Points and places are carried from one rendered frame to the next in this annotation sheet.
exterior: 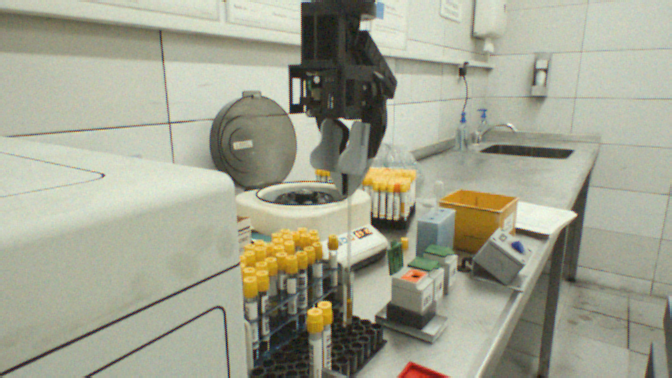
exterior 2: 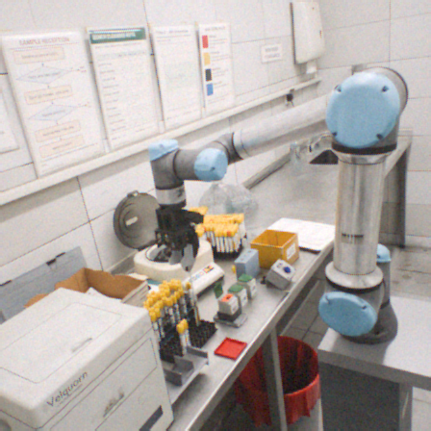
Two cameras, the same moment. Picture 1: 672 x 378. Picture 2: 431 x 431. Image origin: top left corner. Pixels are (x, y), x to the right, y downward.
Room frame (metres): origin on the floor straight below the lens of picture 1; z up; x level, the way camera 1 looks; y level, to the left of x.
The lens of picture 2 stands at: (-0.55, -0.13, 1.63)
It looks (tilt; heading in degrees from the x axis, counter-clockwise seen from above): 21 degrees down; 2
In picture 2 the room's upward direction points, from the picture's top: 9 degrees counter-clockwise
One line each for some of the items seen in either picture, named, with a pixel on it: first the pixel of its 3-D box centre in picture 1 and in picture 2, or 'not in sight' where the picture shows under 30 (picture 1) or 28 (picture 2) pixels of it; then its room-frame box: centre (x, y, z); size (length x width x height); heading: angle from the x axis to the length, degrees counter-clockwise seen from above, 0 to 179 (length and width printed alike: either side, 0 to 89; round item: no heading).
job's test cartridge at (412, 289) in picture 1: (411, 295); (228, 306); (0.55, -0.10, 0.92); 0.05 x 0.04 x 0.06; 55
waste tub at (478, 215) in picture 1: (476, 221); (274, 249); (0.87, -0.30, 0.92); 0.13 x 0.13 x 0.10; 53
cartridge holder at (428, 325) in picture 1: (411, 313); (229, 314); (0.55, -0.10, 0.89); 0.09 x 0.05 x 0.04; 55
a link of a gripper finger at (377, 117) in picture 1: (365, 120); (190, 241); (0.49, -0.03, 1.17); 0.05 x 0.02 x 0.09; 57
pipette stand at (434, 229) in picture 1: (435, 239); (247, 268); (0.76, -0.18, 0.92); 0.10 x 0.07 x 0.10; 148
